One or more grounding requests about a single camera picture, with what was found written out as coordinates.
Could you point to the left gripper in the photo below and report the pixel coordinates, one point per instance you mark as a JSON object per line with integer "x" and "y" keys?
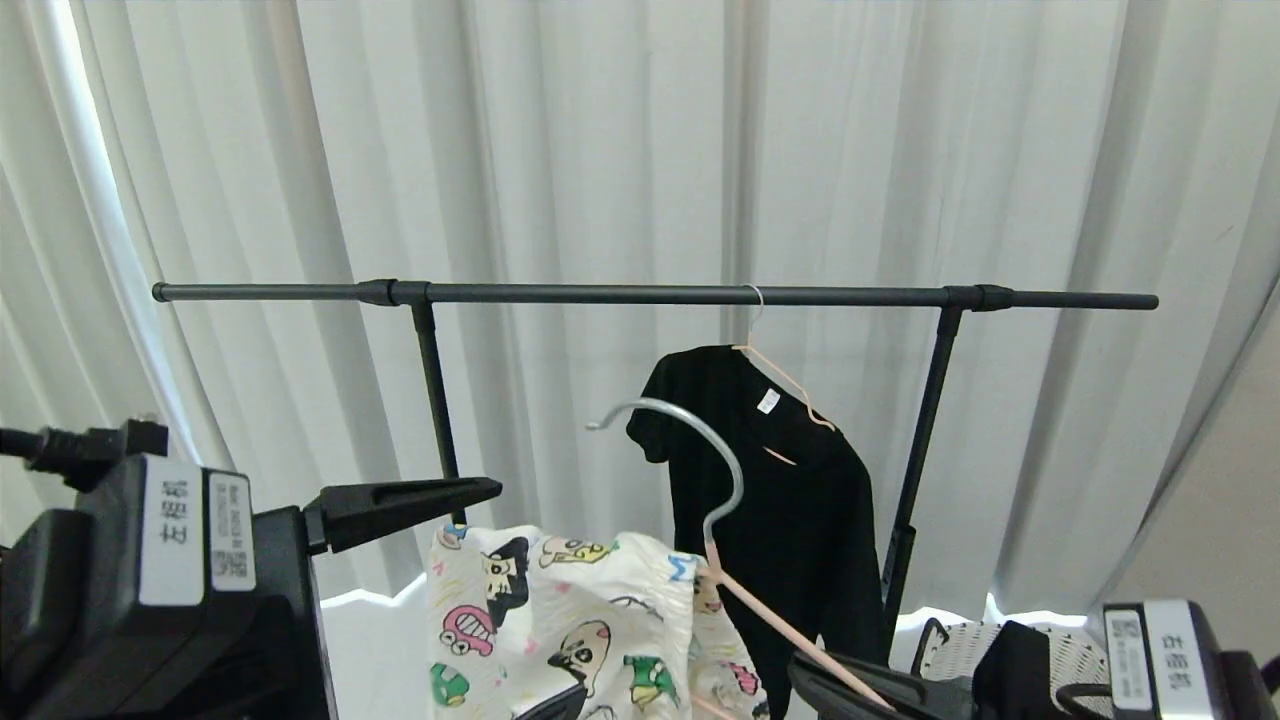
{"x": 290, "y": 620}

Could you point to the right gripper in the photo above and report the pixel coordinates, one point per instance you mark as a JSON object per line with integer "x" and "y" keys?
{"x": 1020, "y": 670}

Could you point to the cream printed garment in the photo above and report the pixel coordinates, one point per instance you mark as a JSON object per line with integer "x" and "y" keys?
{"x": 600, "y": 600}

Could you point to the pink clothes hanger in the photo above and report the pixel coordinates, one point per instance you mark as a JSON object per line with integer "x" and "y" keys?
{"x": 790, "y": 385}
{"x": 780, "y": 625}

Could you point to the black garment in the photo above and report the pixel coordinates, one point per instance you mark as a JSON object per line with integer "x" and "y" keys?
{"x": 800, "y": 520}

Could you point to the white laundry basket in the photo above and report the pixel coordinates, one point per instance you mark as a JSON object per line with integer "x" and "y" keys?
{"x": 955, "y": 640}

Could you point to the black clothes rack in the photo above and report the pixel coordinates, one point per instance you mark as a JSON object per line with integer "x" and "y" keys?
{"x": 600, "y": 294}

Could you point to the white curtain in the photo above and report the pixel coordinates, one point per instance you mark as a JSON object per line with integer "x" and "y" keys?
{"x": 600, "y": 150}

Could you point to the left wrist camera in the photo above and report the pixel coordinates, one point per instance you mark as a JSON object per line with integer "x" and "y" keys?
{"x": 120, "y": 600}

